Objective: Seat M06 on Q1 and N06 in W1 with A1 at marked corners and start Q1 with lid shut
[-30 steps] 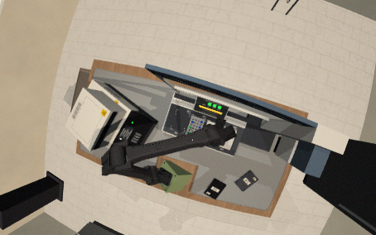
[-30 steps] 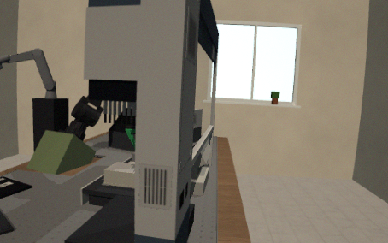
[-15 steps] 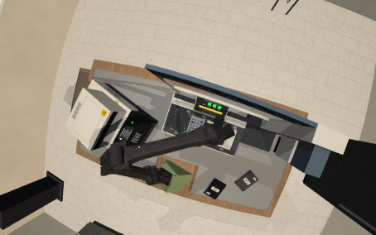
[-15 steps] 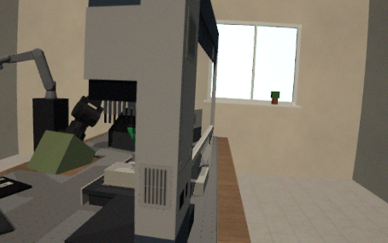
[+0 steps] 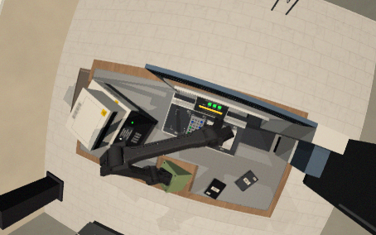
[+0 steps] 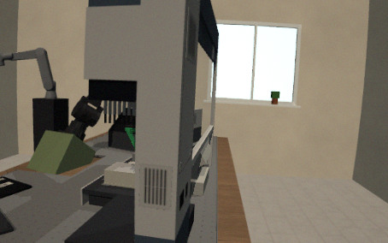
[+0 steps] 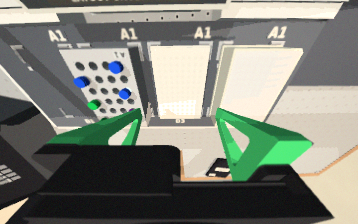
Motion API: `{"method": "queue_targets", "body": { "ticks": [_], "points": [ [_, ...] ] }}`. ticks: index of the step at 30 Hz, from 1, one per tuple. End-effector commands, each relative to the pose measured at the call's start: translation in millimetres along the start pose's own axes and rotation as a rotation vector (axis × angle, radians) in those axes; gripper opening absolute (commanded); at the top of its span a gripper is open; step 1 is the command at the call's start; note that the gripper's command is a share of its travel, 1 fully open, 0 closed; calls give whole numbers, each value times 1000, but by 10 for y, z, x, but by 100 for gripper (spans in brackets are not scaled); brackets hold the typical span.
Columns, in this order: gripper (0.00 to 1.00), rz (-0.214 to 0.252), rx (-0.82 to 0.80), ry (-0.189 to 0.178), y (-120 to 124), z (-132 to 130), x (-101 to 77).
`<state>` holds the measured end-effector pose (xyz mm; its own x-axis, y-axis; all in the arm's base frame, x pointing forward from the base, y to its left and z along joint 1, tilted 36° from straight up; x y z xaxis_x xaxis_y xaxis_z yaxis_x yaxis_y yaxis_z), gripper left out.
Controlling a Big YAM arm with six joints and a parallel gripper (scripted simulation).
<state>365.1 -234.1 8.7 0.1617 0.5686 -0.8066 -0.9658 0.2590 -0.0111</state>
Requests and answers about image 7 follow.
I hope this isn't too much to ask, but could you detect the green cylinder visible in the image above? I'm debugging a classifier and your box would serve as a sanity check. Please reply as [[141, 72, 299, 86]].
[[88, 99, 102, 110]]

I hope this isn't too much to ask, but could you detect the white tube rack with round holes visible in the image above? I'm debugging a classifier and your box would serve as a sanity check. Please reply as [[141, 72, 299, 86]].
[[59, 46, 152, 127]]

